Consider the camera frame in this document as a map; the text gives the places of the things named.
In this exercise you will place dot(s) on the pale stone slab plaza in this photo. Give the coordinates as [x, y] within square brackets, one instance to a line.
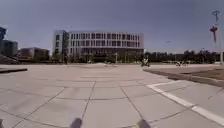
[106, 93]

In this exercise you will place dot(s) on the robot's own part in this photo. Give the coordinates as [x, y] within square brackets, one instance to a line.
[143, 123]
[76, 123]

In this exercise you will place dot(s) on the raised bed with kerb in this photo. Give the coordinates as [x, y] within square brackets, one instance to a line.
[206, 74]

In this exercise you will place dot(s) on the row of trees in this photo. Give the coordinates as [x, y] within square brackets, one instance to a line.
[186, 56]

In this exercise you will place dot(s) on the vehicle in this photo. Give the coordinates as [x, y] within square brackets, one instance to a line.
[145, 62]
[180, 63]

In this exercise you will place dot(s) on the low building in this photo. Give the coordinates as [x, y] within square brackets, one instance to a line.
[33, 53]

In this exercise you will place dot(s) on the low dark kerb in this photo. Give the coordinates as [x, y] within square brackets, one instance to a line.
[10, 70]

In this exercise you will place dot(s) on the dark building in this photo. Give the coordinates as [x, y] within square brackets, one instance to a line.
[8, 48]

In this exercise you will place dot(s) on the white multi-storey building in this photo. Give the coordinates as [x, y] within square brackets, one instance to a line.
[100, 41]

